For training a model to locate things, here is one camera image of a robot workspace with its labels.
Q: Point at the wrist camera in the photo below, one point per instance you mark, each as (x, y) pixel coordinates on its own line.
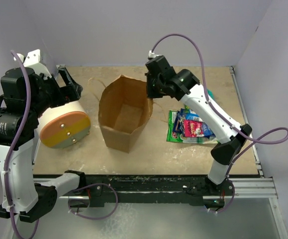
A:
(152, 55)
(34, 60)

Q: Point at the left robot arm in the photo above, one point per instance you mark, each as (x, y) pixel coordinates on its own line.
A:
(26, 96)

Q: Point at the green white chips bag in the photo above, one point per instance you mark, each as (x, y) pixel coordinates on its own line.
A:
(179, 137)

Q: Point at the blue Kettle chips bag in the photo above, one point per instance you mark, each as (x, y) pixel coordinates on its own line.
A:
(179, 120)

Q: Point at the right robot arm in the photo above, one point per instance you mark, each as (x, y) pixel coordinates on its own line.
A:
(184, 86)

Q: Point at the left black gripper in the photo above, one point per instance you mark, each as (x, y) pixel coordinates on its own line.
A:
(71, 92)

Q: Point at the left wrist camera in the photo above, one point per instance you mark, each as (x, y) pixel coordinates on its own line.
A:
(34, 60)

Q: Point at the teal white snack pack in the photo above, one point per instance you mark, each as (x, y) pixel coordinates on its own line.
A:
(210, 93)

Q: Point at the blue Burts sea salt bag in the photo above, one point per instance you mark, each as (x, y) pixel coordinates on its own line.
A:
(207, 132)

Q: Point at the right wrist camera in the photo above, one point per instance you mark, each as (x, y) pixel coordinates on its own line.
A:
(152, 55)

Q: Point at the brown paper bag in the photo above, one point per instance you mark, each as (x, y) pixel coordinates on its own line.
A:
(124, 110)

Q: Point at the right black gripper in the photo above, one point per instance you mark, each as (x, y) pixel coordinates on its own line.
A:
(151, 93)

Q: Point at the white roll with orange end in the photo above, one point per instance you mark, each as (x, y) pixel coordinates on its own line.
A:
(63, 126)

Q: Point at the pink red snack packet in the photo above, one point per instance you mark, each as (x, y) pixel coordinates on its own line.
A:
(193, 128)

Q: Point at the small blue snack bar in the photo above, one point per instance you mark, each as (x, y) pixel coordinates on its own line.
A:
(194, 117)

